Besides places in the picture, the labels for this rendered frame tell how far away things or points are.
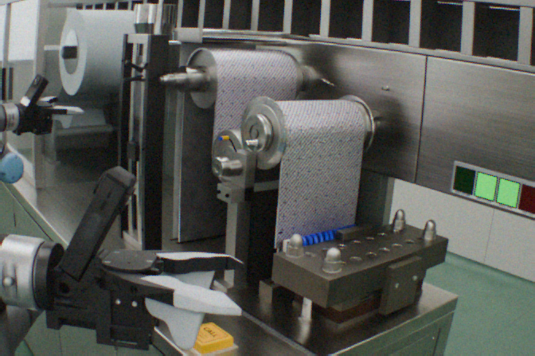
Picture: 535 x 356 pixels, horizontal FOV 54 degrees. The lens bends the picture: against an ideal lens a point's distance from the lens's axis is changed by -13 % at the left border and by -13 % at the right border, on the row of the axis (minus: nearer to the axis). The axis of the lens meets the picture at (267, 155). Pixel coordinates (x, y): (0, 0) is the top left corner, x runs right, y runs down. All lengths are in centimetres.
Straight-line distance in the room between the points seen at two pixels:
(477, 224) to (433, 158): 273
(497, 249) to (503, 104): 282
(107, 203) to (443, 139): 92
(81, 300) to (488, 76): 94
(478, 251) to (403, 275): 286
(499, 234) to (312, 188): 281
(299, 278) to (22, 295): 69
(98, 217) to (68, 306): 10
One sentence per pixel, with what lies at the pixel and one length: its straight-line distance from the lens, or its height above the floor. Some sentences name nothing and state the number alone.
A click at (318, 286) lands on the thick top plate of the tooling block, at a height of 101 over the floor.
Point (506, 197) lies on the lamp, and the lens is 123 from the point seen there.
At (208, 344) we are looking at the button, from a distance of 104.
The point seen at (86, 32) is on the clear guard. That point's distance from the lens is 204.
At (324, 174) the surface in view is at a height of 116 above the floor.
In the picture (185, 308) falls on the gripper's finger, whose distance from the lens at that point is 48.
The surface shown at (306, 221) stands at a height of 107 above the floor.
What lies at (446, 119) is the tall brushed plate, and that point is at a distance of 130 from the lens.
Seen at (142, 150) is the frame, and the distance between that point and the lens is 139.
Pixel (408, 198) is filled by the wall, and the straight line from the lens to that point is 437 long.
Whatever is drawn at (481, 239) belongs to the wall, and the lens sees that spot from 404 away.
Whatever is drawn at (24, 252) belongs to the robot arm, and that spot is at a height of 125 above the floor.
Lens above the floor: 146
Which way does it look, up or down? 12 degrees down
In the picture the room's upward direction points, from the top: 4 degrees clockwise
